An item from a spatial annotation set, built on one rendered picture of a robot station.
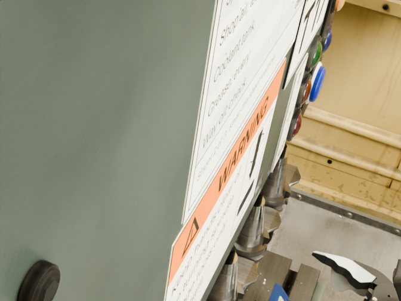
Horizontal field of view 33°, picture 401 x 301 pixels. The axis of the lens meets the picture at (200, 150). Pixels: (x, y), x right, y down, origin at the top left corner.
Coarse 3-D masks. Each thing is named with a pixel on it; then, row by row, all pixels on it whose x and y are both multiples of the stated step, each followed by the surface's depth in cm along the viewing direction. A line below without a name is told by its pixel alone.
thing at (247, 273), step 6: (240, 258) 91; (246, 258) 91; (240, 264) 90; (246, 264) 90; (252, 264) 90; (240, 270) 89; (246, 270) 89; (252, 270) 90; (240, 276) 88; (246, 276) 88; (252, 276) 89; (240, 282) 88; (246, 282) 88; (252, 282) 88
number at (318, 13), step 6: (318, 0) 41; (324, 0) 44; (318, 6) 42; (324, 6) 45; (318, 12) 43; (312, 18) 41; (318, 18) 44; (312, 24) 42; (312, 30) 43; (306, 42) 42
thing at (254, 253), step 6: (264, 228) 94; (264, 234) 94; (264, 240) 93; (240, 246) 91; (258, 246) 92; (264, 246) 92; (240, 252) 91; (246, 252) 91; (252, 252) 91; (258, 252) 91; (252, 258) 92; (258, 258) 92
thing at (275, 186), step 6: (282, 156) 96; (282, 162) 96; (276, 168) 97; (282, 168) 97; (270, 174) 98; (276, 174) 97; (282, 174) 98; (270, 180) 98; (276, 180) 98; (282, 180) 98; (264, 186) 99; (270, 186) 98; (276, 186) 98; (282, 186) 99; (264, 192) 99; (270, 192) 99; (276, 192) 99; (282, 192) 100
